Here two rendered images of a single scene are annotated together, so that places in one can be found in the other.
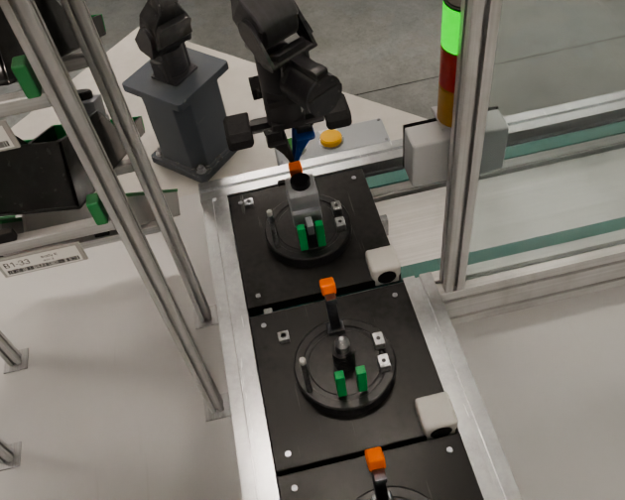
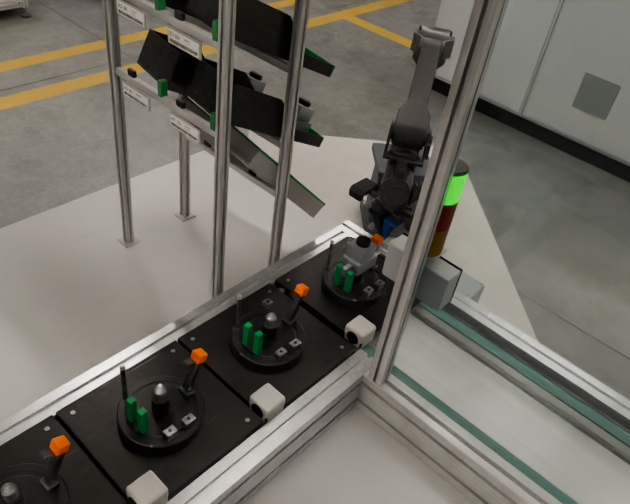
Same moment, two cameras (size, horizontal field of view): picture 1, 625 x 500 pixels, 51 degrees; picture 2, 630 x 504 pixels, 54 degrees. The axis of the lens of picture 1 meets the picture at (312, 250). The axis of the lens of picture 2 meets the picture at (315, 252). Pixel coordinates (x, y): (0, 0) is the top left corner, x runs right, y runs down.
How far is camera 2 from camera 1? 0.60 m
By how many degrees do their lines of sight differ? 31
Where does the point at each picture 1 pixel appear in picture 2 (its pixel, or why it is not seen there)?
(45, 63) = (224, 28)
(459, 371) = (311, 407)
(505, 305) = (403, 436)
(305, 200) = (354, 252)
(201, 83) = not seen: hidden behind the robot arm
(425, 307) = (347, 369)
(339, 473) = not seen: hidden behind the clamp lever
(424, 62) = not seen: outside the picture
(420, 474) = (220, 410)
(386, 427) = (241, 380)
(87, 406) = (178, 257)
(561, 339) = (406, 490)
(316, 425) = (220, 344)
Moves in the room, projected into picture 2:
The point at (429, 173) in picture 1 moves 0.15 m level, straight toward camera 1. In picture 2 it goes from (393, 271) to (314, 292)
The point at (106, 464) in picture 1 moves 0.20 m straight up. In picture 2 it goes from (149, 282) to (145, 212)
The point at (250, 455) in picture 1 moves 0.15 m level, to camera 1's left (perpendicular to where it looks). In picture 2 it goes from (182, 324) to (140, 281)
